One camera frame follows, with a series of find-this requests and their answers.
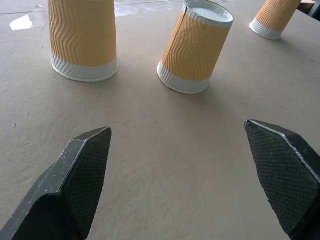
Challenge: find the orange ripple paper cup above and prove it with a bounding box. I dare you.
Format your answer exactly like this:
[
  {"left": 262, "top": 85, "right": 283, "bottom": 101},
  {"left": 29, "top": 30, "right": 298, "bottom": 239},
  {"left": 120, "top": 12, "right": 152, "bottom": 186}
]
[
  {"left": 248, "top": 0, "right": 303, "bottom": 41},
  {"left": 47, "top": 0, "right": 119, "bottom": 83},
  {"left": 156, "top": 0, "right": 234, "bottom": 95}
]

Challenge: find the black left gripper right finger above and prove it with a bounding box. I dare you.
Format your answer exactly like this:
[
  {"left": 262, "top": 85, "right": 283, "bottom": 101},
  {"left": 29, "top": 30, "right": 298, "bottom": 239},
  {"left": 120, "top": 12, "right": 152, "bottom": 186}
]
[{"left": 243, "top": 118, "right": 320, "bottom": 240}]

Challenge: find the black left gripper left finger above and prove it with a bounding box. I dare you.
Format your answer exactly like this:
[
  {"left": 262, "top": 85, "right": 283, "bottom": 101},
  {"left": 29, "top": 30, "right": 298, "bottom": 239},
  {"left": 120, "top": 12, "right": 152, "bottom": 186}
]
[{"left": 0, "top": 126, "right": 112, "bottom": 240}]

